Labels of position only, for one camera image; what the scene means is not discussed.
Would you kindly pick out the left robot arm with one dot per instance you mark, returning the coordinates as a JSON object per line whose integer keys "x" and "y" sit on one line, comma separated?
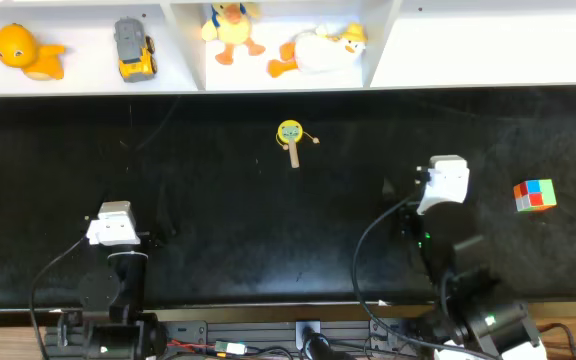
{"x": 118, "y": 300}

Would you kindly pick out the mounting rail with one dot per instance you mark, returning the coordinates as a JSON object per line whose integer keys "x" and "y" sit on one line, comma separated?
{"x": 268, "y": 340}

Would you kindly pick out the yellow rattle drum toy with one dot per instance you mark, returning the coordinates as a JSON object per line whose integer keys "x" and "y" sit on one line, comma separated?
{"x": 289, "y": 132}

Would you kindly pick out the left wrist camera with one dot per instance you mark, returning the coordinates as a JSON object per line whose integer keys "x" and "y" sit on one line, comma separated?
{"x": 113, "y": 225}

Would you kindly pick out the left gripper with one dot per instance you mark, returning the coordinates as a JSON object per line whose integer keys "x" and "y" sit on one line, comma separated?
{"x": 144, "y": 234}

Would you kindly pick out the many-coloured puzzle cube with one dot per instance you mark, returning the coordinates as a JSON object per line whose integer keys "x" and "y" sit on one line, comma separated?
{"x": 535, "y": 196}

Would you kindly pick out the grey and yellow toy truck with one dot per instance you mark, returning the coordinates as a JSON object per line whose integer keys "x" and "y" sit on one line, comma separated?
{"x": 135, "y": 50}

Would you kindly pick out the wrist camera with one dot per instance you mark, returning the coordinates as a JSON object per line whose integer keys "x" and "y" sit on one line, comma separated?
{"x": 445, "y": 182}
{"x": 113, "y": 225}

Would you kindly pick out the yellow rubber duck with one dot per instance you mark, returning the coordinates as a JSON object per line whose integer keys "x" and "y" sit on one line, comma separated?
{"x": 18, "y": 47}

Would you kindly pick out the white plush duck yellow hat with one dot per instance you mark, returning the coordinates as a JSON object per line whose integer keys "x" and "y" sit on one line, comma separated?
{"x": 320, "y": 52}

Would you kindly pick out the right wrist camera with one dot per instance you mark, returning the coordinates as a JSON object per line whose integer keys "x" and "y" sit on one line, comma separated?
{"x": 445, "y": 182}

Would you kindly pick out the white shelf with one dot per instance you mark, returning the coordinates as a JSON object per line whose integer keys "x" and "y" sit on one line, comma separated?
{"x": 93, "y": 75}

